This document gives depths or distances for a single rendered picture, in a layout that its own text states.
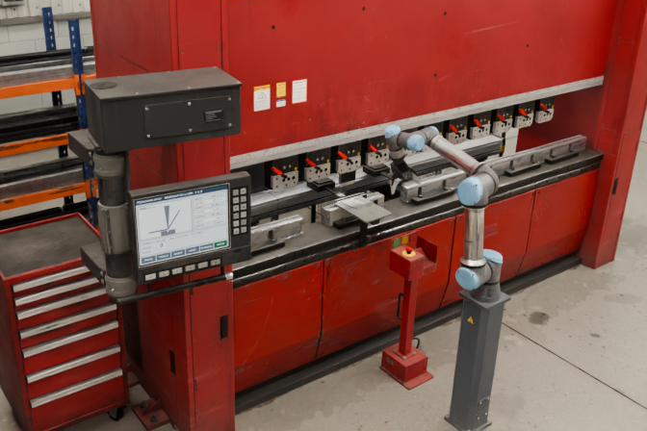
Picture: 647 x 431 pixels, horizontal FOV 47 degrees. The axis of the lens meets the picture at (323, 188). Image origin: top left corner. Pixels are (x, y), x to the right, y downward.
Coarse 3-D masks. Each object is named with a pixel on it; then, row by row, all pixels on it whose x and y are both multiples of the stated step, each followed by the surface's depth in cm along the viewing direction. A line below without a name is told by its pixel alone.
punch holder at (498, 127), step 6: (504, 108) 455; (510, 108) 459; (492, 114) 455; (504, 114) 457; (510, 114) 461; (492, 120) 457; (498, 120) 455; (510, 120) 462; (492, 126) 458; (498, 126) 457; (504, 126) 460; (510, 126) 464; (492, 132) 459; (498, 132) 459; (504, 132) 462
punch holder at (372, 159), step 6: (372, 138) 397; (378, 138) 400; (384, 138) 403; (366, 144) 399; (372, 144) 399; (378, 144) 402; (384, 144) 404; (366, 150) 400; (372, 150) 400; (378, 150) 404; (384, 150) 406; (366, 156) 401; (372, 156) 401; (378, 156) 404; (384, 156) 407; (360, 162) 407; (366, 162) 402; (372, 162) 403; (378, 162) 406; (384, 162) 409
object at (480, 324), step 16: (464, 304) 364; (480, 304) 355; (496, 304) 356; (464, 320) 367; (480, 320) 358; (496, 320) 362; (464, 336) 369; (480, 336) 362; (496, 336) 367; (464, 352) 372; (480, 352) 365; (496, 352) 372; (464, 368) 375; (480, 368) 369; (464, 384) 377; (480, 384) 374; (464, 400) 380; (480, 400) 378; (448, 416) 394; (464, 416) 383; (480, 416) 384
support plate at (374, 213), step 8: (360, 200) 405; (368, 200) 405; (344, 208) 395; (352, 208) 396; (368, 208) 396; (376, 208) 397; (360, 216) 386; (368, 216) 387; (376, 216) 387; (384, 216) 389
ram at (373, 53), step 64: (256, 0) 327; (320, 0) 347; (384, 0) 370; (448, 0) 396; (512, 0) 426; (576, 0) 461; (256, 64) 339; (320, 64) 360; (384, 64) 385; (448, 64) 413; (512, 64) 446; (576, 64) 484; (256, 128) 351; (320, 128) 374
